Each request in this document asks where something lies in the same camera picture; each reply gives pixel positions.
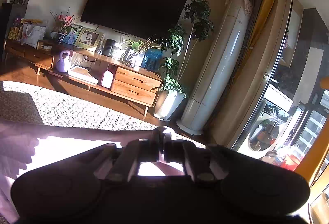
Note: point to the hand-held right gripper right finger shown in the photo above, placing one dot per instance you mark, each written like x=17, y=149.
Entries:
x=171, y=148

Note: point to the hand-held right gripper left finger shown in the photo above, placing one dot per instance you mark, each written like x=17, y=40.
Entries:
x=158, y=146

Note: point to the lilac sweatshirt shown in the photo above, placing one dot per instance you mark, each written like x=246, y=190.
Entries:
x=15, y=146

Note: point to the wooden television console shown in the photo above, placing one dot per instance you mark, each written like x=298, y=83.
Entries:
x=133, y=85

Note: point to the white pink heater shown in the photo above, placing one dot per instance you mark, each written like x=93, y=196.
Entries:
x=107, y=79

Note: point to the lace tablecloth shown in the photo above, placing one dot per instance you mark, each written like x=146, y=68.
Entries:
x=77, y=110

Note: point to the grassy plant in vase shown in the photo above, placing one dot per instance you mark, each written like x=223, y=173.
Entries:
x=138, y=59

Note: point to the washing machine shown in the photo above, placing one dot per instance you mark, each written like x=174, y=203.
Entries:
x=262, y=134

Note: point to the white standing air conditioner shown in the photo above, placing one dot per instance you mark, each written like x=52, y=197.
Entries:
x=221, y=67

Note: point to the white flat box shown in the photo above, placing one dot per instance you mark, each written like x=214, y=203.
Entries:
x=82, y=74

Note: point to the tall green houseplant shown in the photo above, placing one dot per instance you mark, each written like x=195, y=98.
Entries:
x=174, y=41

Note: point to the black speaker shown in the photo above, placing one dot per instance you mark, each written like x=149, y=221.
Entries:
x=111, y=47

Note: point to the lilac kettlebell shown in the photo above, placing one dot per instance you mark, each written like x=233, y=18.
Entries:
x=61, y=64

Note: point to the framed photo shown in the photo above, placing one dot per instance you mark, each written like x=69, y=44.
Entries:
x=90, y=38

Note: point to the blue painted picture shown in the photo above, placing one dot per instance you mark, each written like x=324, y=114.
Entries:
x=70, y=37

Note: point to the black television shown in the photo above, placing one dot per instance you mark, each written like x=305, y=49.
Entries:
x=133, y=5

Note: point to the potted pink flower plant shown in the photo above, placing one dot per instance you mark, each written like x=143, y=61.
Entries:
x=61, y=37

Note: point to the grey curtain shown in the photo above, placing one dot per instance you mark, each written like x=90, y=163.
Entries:
x=253, y=20

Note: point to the small white box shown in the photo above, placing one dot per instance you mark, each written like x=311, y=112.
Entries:
x=44, y=46

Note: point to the glass sliding door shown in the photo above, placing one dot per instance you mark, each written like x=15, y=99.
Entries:
x=279, y=20

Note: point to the white shopping bag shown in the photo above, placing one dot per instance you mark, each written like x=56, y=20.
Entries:
x=32, y=33

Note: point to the snack jar pink lid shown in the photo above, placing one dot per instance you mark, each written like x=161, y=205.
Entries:
x=14, y=33

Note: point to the tall black cabinet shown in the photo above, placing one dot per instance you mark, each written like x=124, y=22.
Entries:
x=10, y=13

